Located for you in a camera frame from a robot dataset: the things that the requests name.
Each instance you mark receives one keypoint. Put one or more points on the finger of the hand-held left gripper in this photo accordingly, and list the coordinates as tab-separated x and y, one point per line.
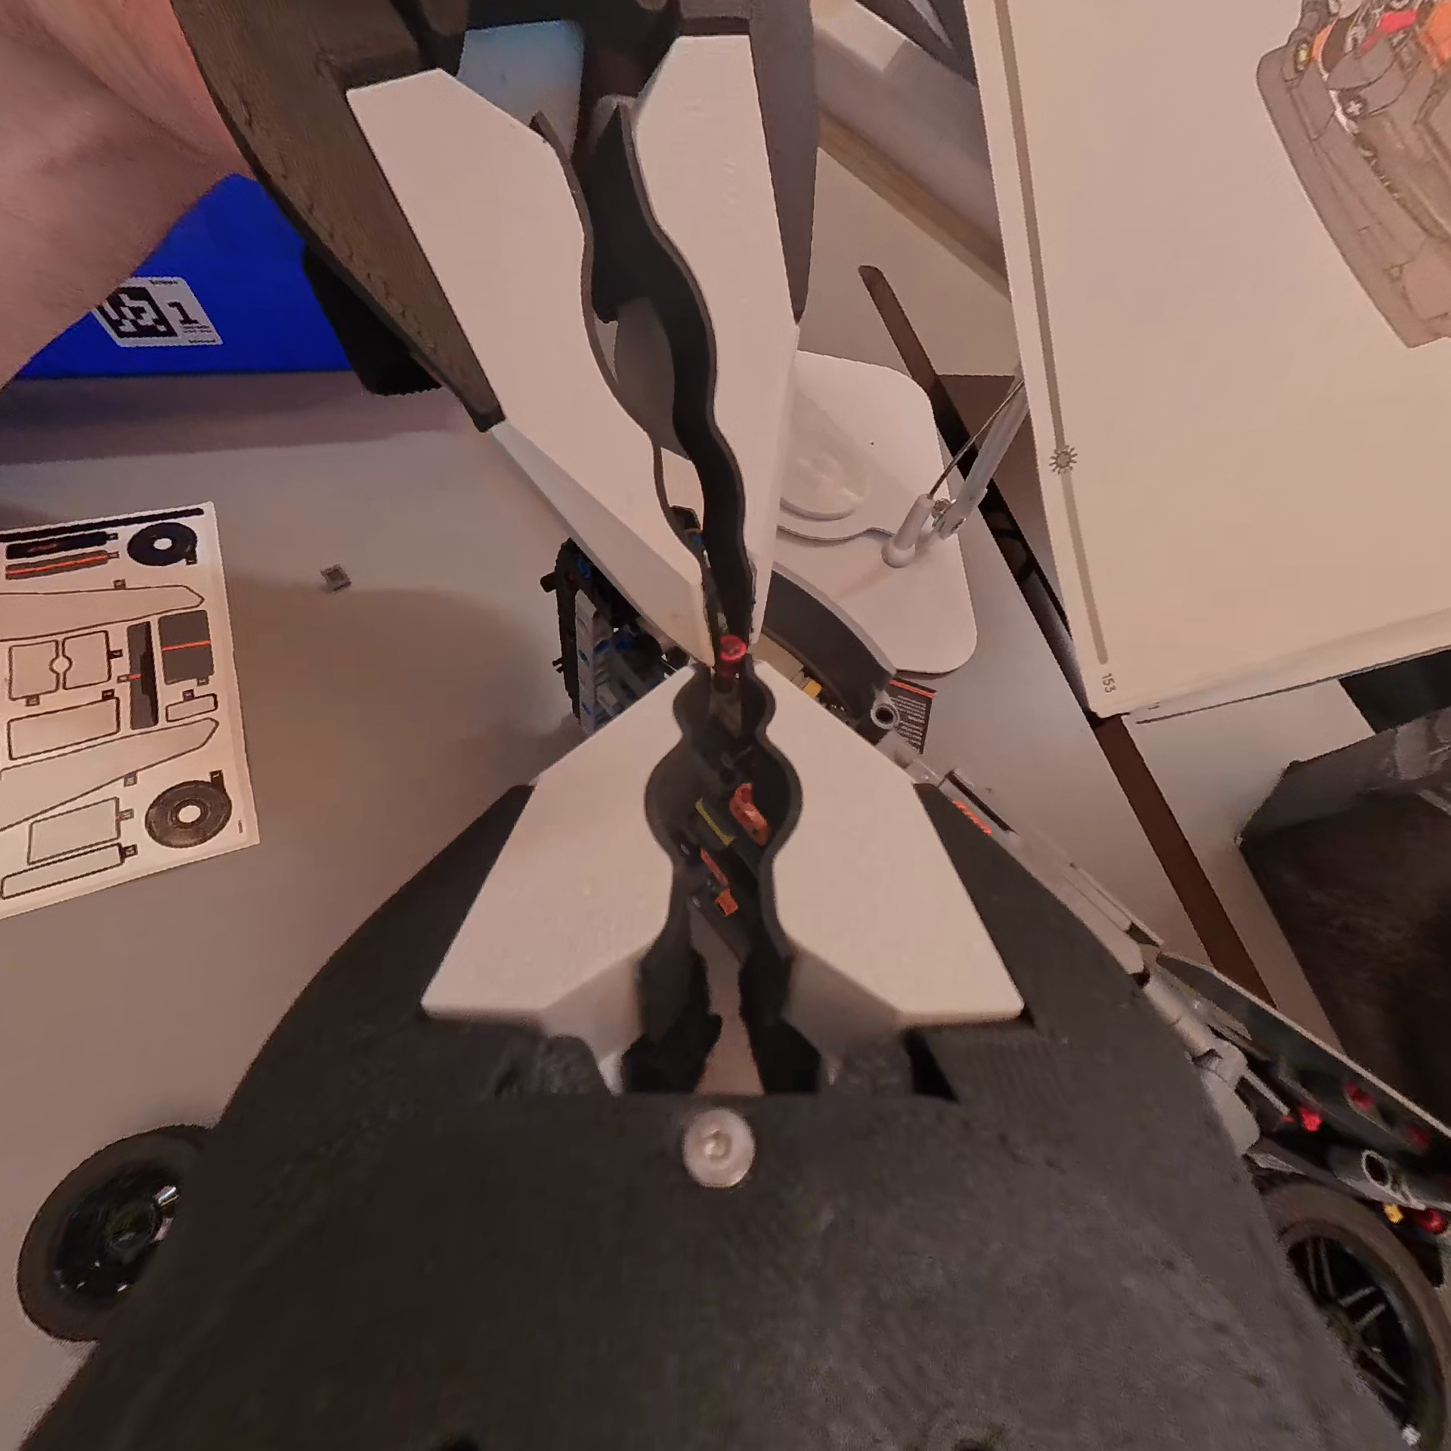
725	227
498	262

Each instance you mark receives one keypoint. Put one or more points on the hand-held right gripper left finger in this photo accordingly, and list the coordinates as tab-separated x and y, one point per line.
556	896

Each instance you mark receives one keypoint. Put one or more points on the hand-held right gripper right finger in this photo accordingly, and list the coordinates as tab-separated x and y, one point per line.
895	896

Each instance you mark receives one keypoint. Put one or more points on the grey lego car model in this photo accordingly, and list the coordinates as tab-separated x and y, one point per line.
742	808

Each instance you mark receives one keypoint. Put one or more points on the black lego wheel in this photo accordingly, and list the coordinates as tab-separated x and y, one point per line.
107	1236

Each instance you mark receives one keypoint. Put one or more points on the person's left forearm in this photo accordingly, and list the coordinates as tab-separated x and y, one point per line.
90	170

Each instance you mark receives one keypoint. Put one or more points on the small grey lego piece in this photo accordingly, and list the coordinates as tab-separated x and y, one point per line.
336	578

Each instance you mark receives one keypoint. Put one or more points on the blue box with tag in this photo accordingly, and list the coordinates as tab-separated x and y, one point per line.
272	296

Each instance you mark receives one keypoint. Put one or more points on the black battery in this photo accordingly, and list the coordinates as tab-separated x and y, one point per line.
911	714

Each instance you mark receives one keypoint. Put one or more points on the white stand base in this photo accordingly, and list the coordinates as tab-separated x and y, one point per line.
907	618

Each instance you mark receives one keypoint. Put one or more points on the white instruction booklet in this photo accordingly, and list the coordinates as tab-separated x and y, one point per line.
1190	340

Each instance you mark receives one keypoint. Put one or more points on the sticker sheet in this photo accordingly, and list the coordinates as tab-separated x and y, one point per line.
102	703

